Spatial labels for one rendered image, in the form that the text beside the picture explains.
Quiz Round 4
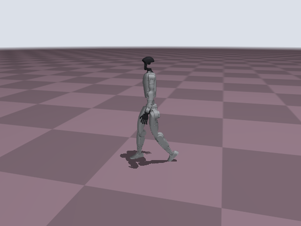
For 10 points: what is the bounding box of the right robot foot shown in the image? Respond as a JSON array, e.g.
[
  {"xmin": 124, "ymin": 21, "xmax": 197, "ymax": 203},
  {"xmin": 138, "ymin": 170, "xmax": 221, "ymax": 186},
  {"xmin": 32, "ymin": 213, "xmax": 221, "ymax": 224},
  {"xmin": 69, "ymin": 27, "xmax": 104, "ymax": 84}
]
[{"xmin": 130, "ymin": 152, "xmax": 144, "ymax": 159}]

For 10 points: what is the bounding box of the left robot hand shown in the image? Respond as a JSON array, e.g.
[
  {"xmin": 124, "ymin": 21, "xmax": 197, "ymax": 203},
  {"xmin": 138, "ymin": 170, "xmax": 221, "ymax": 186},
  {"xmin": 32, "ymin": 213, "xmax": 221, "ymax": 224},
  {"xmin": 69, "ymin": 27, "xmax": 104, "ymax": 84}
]
[{"xmin": 140, "ymin": 111, "xmax": 151, "ymax": 124}]

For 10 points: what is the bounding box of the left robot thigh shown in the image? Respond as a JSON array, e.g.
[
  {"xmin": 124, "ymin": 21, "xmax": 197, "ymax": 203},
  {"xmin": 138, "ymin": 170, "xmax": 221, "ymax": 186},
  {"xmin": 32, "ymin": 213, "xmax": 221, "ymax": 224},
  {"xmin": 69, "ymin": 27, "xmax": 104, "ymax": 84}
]
[{"xmin": 149, "ymin": 109, "xmax": 164, "ymax": 139}]

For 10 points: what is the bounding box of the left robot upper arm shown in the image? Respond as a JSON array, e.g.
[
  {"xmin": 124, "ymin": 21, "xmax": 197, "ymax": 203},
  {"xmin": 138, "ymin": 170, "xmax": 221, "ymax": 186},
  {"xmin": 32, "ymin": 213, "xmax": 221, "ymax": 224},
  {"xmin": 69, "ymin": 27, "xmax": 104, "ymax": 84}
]
[{"xmin": 146, "ymin": 74, "xmax": 155, "ymax": 97}]

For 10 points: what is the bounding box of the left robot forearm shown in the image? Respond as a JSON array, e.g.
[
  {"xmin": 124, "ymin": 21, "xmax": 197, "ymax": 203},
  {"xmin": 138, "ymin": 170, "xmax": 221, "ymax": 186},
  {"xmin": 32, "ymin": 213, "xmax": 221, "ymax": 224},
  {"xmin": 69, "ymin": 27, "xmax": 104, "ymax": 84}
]
[{"xmin": 145, "ymin": 92, "xmax": 154, "ymax": 113}]

